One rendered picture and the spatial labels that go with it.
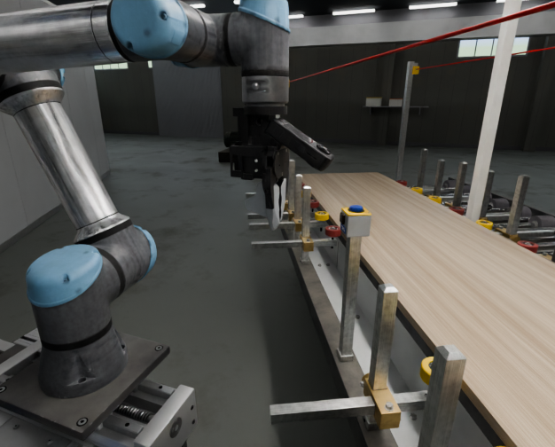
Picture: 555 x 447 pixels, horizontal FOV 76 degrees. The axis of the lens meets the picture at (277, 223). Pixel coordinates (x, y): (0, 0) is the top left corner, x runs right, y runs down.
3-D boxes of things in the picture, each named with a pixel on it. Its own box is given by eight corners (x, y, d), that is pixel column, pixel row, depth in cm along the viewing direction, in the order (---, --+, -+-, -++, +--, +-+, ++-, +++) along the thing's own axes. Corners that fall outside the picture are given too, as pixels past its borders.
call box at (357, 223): (346, 239, 103) (347, 214, 100) (339, 231, 109) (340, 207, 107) (370, 239, 104) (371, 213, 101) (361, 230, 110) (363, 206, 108)
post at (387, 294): (366, 445, 97) (384, 289, 81) (362, 434, 100) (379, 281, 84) (379, 444, 97) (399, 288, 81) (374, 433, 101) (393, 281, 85)
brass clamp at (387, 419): (377, 430, 85) (379, 414, 84) (358, 387, 98) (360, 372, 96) (402, 427, 86) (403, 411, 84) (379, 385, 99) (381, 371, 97)
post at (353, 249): (340, 362, 119) (349, 236, 104) (336, 352, 123) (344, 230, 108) (353, 361, 119) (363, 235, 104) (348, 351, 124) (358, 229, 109)
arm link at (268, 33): (243, 4, 58) (295, 2, 56) (245, 78, 61) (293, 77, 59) (225, -9, 50) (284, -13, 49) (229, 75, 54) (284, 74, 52)
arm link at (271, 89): (294, 77, 59) (277, 74, 52) (294, 106, 60) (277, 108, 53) (253, 78, 61) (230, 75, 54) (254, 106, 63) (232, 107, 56)
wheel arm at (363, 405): (270, 427, 86) (270, 414, 84) (269, 416, 89) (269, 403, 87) (442, 411, 90) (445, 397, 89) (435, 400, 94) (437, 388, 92)
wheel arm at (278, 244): (252, 251, 179) (251, 243, 177) (251, 248, 182) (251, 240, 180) (336, 247, 183) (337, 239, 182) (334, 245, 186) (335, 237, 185)
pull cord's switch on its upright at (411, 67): (396, 195, 320) (411, 60, 284) (392, 193, 329) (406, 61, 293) (404, 195, 321) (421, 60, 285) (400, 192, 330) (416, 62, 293)
